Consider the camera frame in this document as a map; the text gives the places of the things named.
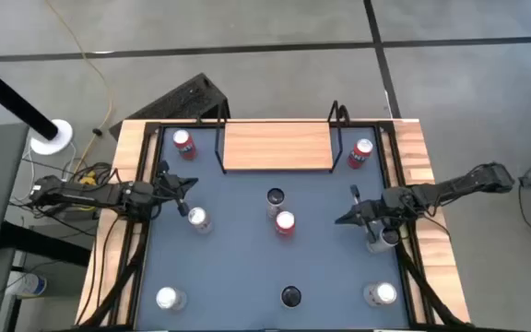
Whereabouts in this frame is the silver Diet Coke can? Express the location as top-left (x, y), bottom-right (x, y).
top-left (155, 286), bottom-right (188, 312)
top-left (187, 207), bottom-right (214, 235)
top-left (362, 281), bottom-right (398, 308)

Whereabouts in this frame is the grey-blue table mat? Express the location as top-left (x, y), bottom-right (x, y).
top-left (135, 126), bottom-right (410, 331)

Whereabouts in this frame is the white and blue container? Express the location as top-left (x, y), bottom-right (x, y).
top-left (5, 271), bottom-right (48, 299)

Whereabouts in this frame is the wooden shelf with black frame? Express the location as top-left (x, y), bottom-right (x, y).
top-left (213, 100), bottom-right (352, 175)

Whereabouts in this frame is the black pole with white base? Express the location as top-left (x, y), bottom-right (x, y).
top-left (0, 53), bottom-right (74, 156)

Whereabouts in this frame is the yellow cable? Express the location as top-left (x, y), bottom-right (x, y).
top-left (43, 0), bottom-right (113, 185)

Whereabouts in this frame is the black metal table frame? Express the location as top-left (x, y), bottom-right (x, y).
top-left (75, 119), bottom-right (472, 332)

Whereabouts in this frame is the red Fanta soda can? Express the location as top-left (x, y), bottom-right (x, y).
top-left (274, 210), bottom-right (297, 239)
top-left (346, 137), bottom-right (374, 171)
top-left (171, 128), bottom-right (198, 161)

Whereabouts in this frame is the black perforated computer case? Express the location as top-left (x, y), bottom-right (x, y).
top-left (108, 72), bottom-right (231, 139)

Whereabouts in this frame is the black metal beam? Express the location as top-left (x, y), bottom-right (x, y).
top-left (0, 220), bottom-right (92, 267)

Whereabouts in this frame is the white Celsius slim can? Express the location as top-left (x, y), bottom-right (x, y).
top-left (365, 227), bottom-right (401, 255)
top-left (279, 285), bottom-right (303, 309)
top-left (265, 187), bottom-right (287, 219)

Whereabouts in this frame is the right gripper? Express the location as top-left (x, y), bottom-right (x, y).
top-left (336, 184), bottom-right (389, 243)

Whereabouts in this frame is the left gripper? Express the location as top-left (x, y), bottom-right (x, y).
top-left (153, 160), bottom-right (200, 218)

